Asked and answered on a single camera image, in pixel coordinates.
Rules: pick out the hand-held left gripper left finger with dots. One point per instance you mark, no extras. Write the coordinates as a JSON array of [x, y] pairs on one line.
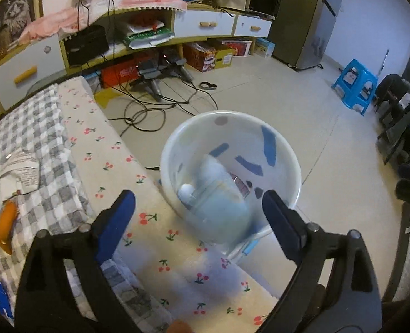
[[116, 223]]

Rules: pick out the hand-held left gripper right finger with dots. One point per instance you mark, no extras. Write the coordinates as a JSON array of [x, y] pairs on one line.
[[281, 227]]

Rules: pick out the white plastic trash bin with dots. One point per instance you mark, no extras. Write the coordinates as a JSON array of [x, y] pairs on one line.
[[285, 177]]

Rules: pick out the printed paper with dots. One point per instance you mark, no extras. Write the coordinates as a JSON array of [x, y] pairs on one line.
[[21, 173]]

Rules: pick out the red patterned wrapper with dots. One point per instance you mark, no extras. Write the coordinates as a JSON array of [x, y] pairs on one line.
[[241, 184]]

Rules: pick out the pale blue crumpled bag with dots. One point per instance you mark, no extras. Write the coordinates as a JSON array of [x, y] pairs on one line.
[[222, 211]]

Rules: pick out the grey white checkered blanket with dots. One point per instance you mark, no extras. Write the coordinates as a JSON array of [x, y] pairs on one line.
[[48, 138]]

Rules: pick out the orange peel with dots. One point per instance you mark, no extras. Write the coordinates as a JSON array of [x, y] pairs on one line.
[[6, 225]]

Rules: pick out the black handheld device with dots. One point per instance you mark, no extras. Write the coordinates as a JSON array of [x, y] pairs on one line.
[[151, 79], [177, 67]]

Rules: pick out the red cardboard box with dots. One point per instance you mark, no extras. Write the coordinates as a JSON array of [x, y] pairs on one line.
[[118, 74]]

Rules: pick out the black chair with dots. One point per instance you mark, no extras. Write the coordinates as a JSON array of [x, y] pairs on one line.
[[392, 90], [406, 128]]

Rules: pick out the blue plastic stool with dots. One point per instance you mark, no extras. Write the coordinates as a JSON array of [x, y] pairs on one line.
[[354, 73]]

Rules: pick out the yellow green wooden cabinet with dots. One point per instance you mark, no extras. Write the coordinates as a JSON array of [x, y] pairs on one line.
[[63, 53]]

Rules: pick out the black electronic box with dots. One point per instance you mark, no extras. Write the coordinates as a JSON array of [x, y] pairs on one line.
[[87, 45]]

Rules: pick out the light blue box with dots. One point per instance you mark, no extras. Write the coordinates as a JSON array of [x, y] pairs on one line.
[[264, 47]]

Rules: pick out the red white flat box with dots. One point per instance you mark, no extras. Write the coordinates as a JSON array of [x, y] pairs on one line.
[[239, 47]]

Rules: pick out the printed cardboard box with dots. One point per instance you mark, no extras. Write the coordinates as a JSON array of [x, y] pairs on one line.
[[205, 57]]

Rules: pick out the green printed box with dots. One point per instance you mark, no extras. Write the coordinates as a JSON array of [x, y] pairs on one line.
[[146, 37]]

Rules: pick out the small white drawer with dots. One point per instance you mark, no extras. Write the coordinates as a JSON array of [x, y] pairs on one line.
[[250, 29], [191, 27]]

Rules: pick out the grey refrigerator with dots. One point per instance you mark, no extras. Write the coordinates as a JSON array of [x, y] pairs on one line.
[[302, 24]]

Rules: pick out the pink fringed cloth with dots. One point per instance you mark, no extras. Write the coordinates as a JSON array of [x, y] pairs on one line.
[[52, 20]]

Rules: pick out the framed cat picture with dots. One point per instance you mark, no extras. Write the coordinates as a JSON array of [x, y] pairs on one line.
[[15, 7]]

